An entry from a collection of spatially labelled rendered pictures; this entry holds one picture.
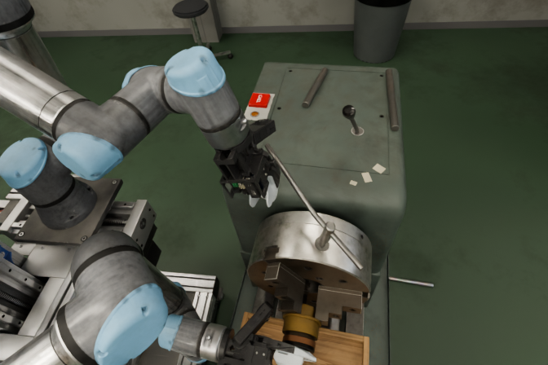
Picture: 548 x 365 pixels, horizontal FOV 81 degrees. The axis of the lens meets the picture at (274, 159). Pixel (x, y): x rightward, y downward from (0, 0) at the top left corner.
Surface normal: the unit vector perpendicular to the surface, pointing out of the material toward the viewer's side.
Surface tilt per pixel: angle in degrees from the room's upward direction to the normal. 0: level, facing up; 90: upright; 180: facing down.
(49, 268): 0
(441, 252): 0
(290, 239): 15
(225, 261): 0
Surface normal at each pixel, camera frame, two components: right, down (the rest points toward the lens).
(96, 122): 0.25, -0.51
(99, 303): -0.17, -0.54
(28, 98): -0.04, -0.05
